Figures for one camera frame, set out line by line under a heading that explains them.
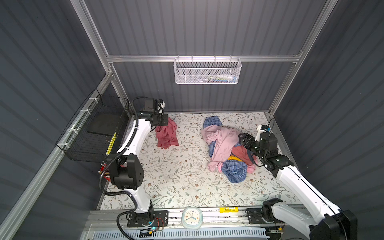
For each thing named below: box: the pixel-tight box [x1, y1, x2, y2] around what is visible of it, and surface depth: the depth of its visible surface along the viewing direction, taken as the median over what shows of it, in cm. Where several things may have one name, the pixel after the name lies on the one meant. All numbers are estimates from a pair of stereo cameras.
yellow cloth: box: [228, 155, 243, 162], surface depth 87 cm
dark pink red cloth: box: [155, 117, 179, 149], surface depth 102 cm
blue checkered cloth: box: [203, 115, 248, 184], surface depth 84 cm
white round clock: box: [181, 206, 203, 230], surface depth 73 cm
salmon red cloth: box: [231, 144, 257, 165], surface depth 86 cm
